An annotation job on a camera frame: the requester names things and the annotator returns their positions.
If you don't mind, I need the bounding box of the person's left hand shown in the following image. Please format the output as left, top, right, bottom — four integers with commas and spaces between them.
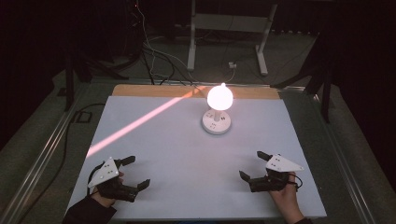
90, 186, 120, 209

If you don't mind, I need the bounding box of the aluminium rail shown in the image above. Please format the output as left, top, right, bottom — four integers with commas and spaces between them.
0, 83, 92, 224
312, 92, 378, 224

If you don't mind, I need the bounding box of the white table mat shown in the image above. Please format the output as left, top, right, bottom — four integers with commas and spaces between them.
66, 94, 328, 220

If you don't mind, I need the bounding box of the person's right hand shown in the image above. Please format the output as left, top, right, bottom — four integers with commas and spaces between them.
269, 172, 305, 224

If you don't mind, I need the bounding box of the black floor cable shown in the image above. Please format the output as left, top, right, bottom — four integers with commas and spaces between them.
18, 102, 106, 218

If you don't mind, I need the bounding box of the white metal stand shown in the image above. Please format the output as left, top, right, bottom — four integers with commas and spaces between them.
186, 0, 278, 77

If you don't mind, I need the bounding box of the bundle of black cables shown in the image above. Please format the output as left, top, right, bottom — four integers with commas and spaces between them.
141, 43, 202, 87

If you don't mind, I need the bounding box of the white cable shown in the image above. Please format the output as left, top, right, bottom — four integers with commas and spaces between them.
135, 0, 200, 86

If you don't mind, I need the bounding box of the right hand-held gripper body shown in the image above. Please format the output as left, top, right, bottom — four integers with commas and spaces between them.
248, 154, 304, 193

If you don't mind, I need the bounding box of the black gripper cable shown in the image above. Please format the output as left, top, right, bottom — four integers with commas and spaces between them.
86, 161, 106, 197
289, 173, 304, 191

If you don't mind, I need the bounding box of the black rectangular floor frame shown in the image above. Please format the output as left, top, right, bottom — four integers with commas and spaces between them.
75, 110, 93, 123

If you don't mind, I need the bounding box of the black metal stand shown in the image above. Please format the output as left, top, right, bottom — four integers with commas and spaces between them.
270, 31, 332, 124
55, 52, 129, 112

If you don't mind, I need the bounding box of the glowing white table lamp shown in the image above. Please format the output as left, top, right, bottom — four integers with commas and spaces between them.
201, 82, 234, 136

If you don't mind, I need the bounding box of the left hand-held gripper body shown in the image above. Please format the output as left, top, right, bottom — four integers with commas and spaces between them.
87, 157, 140, 203

